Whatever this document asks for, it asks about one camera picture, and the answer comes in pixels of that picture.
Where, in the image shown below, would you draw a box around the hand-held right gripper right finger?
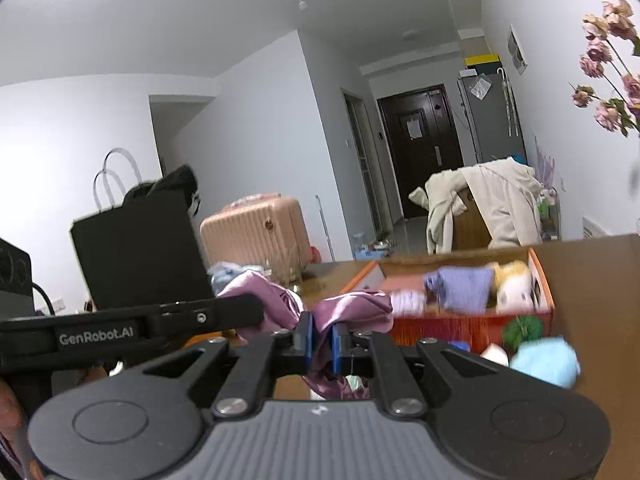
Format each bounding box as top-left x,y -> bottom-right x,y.
331,323 -> 506,419

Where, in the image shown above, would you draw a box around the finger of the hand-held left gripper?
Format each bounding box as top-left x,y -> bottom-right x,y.
146,294 -> 265,335

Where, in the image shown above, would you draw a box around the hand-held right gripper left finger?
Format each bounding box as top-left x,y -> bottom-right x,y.
107,311 -> 315,419

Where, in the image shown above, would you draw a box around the pink satin cloth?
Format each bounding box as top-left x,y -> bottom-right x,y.
215,269 -> 396,402

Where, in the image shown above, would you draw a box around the lilac ribbed towel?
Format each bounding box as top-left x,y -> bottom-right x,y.
387,287 -> 429,317

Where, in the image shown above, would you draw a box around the red cardboard box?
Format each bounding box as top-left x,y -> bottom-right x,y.
340,247 -> 557,356

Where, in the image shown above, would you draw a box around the purple cloth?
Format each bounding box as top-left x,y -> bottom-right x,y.
424,266 -> 496,312

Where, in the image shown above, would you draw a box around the white and yellow alpaca plush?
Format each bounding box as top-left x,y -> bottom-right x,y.
487,260 -> 544,309

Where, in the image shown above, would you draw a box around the light blue plush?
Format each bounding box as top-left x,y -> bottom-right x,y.
510,337 -> 581,389

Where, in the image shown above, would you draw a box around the person's left hand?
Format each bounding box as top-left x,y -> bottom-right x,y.
0,377 -> 28,466

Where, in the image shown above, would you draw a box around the clear plastic bag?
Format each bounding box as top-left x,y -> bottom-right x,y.
207,261 -> 273,292

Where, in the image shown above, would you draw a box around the pink ribbed suitcase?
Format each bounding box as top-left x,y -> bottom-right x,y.
200,192 -> 312,282

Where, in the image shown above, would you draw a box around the black paper bag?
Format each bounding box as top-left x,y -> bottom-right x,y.
70,147 -> 216,311

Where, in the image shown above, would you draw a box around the black speaker box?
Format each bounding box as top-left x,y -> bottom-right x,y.
0,237 -> 34,318

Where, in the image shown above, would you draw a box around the wooden chair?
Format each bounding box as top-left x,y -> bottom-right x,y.
452,187 -> 493,252

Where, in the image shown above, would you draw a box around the grey interior door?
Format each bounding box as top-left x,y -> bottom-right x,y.
341,87 -> 384,234

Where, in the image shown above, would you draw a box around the dark entrance door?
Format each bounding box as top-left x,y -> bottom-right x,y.
377,85 -> 465,220

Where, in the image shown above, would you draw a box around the beige coat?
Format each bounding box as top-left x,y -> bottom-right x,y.
409,156 -> 544,256

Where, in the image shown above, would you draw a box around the grey refrigerator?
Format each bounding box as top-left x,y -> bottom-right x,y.
456,71 -> 528,167

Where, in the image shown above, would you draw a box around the white folded umbrella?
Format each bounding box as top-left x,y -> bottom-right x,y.
497,67 -> 521,137

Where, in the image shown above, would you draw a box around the yellow and black box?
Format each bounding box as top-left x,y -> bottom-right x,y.
464,52 -> 501,79

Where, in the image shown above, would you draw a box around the dried pink roses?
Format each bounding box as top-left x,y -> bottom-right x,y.
570,0 -> 640,139

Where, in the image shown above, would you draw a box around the black drawstring cloth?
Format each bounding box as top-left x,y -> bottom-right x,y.
124,164 -> 201,211

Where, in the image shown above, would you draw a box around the wire rack with bottles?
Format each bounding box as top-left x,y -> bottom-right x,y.
537,187 -> 561,241

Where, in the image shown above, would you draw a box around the purple wall sticker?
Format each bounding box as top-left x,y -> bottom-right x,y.
532,132 -> 557,191

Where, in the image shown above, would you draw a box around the wall picture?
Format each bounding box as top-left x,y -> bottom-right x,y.
506,24 -> 529,76

